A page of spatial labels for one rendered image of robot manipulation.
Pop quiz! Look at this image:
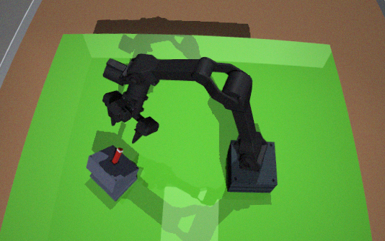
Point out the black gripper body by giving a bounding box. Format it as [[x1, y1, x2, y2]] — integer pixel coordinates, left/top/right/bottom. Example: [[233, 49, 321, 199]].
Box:
[[102, 90, 159, 136]]

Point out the red peg with white band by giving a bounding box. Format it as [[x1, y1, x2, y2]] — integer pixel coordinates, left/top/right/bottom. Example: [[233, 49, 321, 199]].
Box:
[[112, 147, 123, 165]]

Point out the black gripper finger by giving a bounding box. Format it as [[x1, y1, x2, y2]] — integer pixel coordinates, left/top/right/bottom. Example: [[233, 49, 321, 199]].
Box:
[[110, 118, 116, 126], [132, 129, 143, 144]]

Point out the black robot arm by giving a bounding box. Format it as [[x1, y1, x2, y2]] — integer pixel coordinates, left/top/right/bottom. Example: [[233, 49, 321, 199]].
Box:
[[103, 53, 268, 172]]

